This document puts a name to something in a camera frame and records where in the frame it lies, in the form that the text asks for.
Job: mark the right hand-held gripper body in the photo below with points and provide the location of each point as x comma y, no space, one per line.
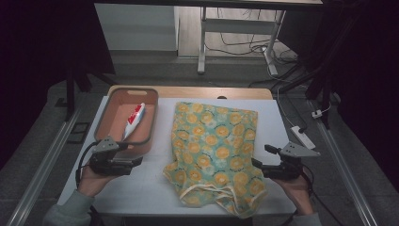
288,166

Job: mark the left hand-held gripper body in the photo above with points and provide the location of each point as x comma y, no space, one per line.
108,163

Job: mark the orange print teal garment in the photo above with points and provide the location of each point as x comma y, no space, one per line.
213,150

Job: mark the person's left hand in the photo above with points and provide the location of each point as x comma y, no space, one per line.
94,183

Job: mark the person's right hand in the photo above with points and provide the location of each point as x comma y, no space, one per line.
296,193

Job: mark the red white toothpaste tube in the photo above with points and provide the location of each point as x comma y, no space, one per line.
134,121

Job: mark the white power strip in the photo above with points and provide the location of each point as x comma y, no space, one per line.
303,137

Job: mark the black square floor plate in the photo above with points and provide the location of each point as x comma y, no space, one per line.
79,132

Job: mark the white plug adapter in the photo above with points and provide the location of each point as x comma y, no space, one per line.
316,114

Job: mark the person's right grey sleeve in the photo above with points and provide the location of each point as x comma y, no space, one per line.
309,220

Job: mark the person's grey sleeve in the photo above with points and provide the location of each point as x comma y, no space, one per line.
309,220
67,210

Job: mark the person's left grey sleeve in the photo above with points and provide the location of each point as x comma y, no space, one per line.
67,210

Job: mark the black metal stand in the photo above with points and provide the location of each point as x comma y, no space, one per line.
70,94
323,72

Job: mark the aluminium floor rail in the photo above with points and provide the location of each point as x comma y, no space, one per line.
44,169
342,169

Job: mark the white desk frame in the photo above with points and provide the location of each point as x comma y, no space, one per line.
238,26

